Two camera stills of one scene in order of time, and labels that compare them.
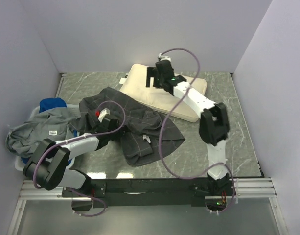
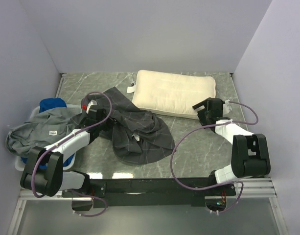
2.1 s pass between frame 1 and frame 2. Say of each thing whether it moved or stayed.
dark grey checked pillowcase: moved
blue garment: stayed
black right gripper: moved
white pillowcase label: moved
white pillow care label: moved
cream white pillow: moved
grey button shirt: stayed
